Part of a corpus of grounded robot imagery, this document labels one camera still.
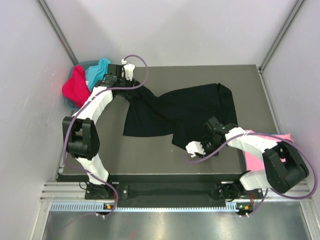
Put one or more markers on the red t shirt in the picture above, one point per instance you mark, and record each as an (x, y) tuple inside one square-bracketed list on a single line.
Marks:
[(76, 89)]

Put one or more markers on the right aluminium frame post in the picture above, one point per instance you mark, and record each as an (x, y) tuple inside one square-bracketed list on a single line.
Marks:
[(298, 4)]

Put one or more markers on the folded pink t shirt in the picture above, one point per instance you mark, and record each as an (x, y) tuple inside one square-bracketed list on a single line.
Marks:
[(253, 153)]

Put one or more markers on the blue laundry basket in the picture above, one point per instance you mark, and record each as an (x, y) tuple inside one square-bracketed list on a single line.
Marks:
[(85, 64)]

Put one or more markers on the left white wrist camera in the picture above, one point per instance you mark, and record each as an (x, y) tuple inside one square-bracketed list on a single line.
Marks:
[(128, 70)]

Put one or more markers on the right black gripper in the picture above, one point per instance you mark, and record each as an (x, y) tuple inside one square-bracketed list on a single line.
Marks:
[(207, 153)]

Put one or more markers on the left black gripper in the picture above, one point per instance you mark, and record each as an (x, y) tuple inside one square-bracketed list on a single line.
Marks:
[(123, 78)]

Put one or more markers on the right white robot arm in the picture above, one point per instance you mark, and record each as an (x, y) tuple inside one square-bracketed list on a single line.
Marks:
[(283, 165)]

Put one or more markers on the aluminium frame post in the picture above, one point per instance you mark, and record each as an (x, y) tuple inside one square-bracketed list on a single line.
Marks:
[(44, 7), (298, 4)]

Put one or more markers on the black t shirt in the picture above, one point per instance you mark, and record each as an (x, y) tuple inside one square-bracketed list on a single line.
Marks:
[(181, 113)]

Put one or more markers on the left aluminium frame post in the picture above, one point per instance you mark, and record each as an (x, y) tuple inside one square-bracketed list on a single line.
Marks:
[(44, 7)]

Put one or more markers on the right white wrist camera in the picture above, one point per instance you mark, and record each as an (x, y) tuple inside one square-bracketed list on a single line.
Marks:
[(194, 149)]

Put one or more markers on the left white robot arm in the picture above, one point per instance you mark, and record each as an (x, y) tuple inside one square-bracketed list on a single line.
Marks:
[(83, 142)]

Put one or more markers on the teal t shirt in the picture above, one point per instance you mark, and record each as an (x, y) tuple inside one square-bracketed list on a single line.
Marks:
[(96, 72)]

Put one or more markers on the aluminium front rail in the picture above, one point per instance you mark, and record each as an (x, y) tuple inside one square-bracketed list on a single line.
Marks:
[(73, 191)]

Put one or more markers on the slotted grey cable duct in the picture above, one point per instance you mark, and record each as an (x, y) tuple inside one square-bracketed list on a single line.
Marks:
[(102, 207)]

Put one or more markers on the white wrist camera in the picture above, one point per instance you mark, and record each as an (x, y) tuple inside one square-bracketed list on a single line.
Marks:
[(194, 149), (128, 70)]

